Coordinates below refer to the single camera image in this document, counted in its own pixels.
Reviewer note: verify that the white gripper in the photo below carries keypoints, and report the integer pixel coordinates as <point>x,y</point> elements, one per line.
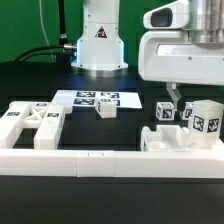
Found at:
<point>168,56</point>

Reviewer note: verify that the white chair back frame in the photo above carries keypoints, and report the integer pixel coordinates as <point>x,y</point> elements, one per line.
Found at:
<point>47,118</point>

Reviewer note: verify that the white tagged cube left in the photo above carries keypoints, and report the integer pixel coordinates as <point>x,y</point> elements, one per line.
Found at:
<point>165,111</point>

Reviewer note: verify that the white chair seat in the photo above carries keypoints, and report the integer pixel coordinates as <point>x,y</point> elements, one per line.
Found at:
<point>176,138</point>

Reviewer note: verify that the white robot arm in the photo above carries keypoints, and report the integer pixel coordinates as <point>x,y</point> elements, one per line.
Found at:
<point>101,49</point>

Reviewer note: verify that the white tagged cube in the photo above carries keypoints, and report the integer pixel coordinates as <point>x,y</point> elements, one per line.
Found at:
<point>187,112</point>
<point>165,111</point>

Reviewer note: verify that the white tagged cube right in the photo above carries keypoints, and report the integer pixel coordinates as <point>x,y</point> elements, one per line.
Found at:
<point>187,112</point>

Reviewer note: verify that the white U-shaped obstacle fence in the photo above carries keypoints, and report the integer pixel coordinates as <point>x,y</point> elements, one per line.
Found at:
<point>83,163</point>

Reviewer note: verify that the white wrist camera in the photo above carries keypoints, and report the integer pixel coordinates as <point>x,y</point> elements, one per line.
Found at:
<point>174,15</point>

